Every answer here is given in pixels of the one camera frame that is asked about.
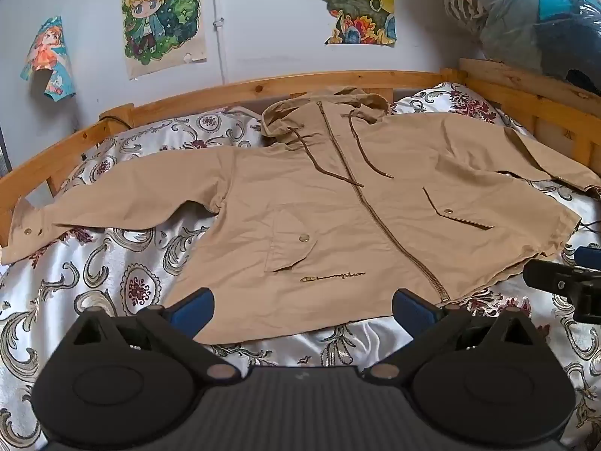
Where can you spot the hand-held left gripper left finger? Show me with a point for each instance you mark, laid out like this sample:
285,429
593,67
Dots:
192,312

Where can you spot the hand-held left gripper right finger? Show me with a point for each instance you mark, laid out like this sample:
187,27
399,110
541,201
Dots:
413,312

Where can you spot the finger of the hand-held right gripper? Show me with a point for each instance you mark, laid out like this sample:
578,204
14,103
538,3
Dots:
554,278
589,256

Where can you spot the tan hooded jacket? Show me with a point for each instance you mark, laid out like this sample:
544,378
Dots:
375,206

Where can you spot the floral satin bedsheet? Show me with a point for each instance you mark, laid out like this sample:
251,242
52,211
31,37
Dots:
117,268

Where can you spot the bagged bedding bundle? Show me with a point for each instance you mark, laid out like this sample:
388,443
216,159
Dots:
516,9

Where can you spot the wooden bed frame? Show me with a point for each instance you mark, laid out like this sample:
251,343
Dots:
188,96

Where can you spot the white wall conduit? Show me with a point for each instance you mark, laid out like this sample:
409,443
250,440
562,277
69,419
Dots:
221,47

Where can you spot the torn curled wall poster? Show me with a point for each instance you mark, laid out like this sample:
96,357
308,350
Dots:
47,56

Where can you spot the cartoon character wall poster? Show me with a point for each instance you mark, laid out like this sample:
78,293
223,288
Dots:
159,19

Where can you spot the landscape wall poster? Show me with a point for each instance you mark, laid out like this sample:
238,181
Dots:
357,0

